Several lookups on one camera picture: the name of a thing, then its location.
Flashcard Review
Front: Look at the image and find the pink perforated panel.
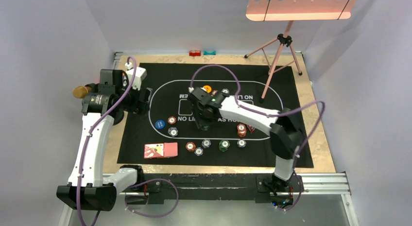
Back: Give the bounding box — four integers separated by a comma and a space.
246, 0, 356, 21

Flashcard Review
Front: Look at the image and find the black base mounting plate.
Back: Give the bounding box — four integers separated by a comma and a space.
122, 174, 304, 205

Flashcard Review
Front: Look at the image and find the aluminium rail frame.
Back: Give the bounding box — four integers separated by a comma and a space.
58, 172, 360, 226

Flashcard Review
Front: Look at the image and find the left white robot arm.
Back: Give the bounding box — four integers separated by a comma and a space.
56, 68, 152, 211

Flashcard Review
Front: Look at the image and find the orange big blind button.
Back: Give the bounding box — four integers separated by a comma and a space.
203, 85, 212, 93

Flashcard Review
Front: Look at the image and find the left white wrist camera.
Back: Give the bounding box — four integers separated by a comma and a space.
126, 67, 147, 90

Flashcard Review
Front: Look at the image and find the small red chip stack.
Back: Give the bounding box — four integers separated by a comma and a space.
237, 123, 247, 137

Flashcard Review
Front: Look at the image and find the red playing card box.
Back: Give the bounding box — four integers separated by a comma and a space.
143, 142, 178, 159

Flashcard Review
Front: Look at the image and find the triangular all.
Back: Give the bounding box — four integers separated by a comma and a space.
247, 125, 256, 133

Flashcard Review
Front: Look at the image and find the red toy block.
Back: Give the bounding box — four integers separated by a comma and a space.
189, 50, 202, 56

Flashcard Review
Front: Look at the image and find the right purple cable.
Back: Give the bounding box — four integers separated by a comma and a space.
189, 64, 326, 212

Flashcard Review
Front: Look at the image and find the pink tripod stand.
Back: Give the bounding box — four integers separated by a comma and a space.
244, 20, 303, 103

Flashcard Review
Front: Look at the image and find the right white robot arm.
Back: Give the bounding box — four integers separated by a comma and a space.
188, 87, 303, 191

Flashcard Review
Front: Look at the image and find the green poker chip stack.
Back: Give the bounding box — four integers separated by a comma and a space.
219, 140, 230, 152

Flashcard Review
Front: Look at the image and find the gold microphone head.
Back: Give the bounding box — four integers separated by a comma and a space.
72, 86, 92, 99

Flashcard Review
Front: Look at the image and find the blue poker chip stack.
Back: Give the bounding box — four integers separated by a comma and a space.
202, 139, 211, 148

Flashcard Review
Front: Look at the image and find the purple cable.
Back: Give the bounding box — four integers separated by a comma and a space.
76, 56, 180, 226
189, 64, 326, 212

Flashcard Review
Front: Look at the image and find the blue small blind button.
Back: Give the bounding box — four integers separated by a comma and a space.
154, 120, 166, 130

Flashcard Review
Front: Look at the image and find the single blue poker chip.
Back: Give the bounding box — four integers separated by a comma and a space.
168, 127, 179, 137

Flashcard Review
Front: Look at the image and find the red poker chip stack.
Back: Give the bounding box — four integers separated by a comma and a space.
185, 141, 196, 152

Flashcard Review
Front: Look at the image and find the teal toy block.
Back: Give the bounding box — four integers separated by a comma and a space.
203, 50, 216, 55

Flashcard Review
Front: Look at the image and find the black round microphone base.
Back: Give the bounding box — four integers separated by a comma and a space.
113, 110, 124, 125

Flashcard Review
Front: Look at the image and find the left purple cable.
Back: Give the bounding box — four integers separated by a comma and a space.
76, 56, 180, 226

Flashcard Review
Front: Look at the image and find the black poker table mat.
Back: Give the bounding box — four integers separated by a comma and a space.
117, 63, 300, 167

